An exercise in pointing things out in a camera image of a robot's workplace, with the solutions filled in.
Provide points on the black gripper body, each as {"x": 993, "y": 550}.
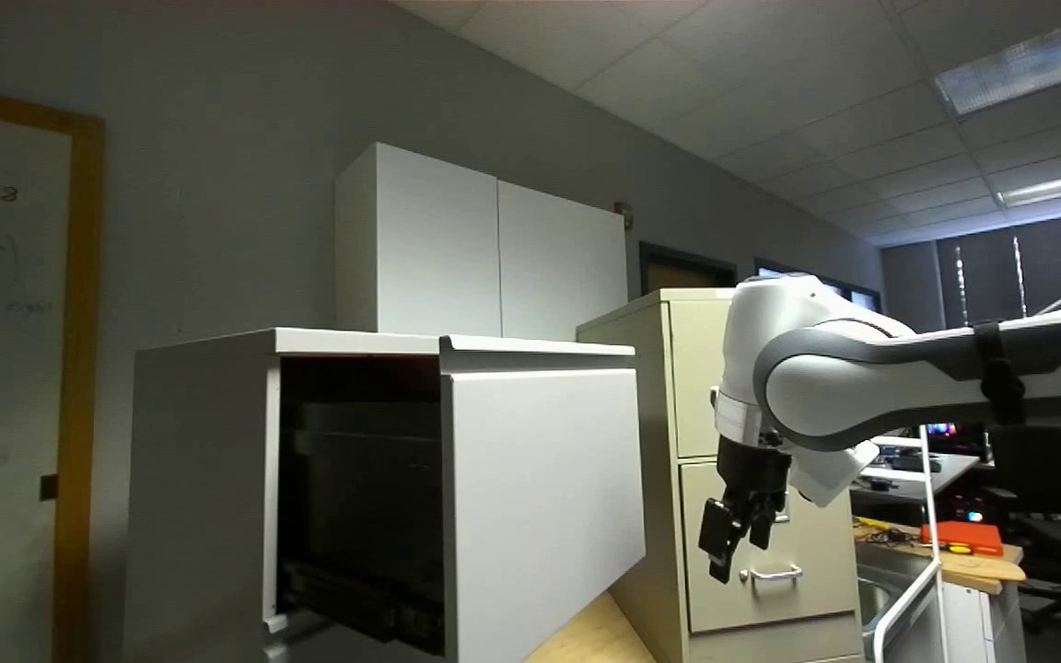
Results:
{"x": 751, "y": 484}

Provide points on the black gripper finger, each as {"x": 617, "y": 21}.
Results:
{"x": 759, "y": 532}
{"x": 721, "y": 537}

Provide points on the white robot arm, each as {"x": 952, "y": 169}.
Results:
{"x": 807, "y": 382}

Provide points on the white drawer cabinet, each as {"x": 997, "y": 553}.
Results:
{"x": 202, "y": 514}

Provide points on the beige metal filing cabinet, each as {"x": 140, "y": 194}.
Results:
{"x": 791, "y": 601}

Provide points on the wooden desk with clutter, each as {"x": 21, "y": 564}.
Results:
{"x": 963, "y": 569}

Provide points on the orange tool on desk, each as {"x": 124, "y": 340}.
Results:
{"x": 982, "y": 539}

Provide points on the black office chair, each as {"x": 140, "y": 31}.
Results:
{"x": 1029, "y": 479}

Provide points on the ceiling fluorescent light panel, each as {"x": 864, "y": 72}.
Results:
{"x": 1007, "y": 75}

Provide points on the wood framed whiteboard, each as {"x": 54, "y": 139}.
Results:
{"x": 48, "y": 280}

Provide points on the white metal stand frame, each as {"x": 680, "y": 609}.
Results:
{"x": 904, "y": 564}

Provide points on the white wall cabinet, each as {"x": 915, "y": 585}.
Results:
{"x": 426, "y": 246}

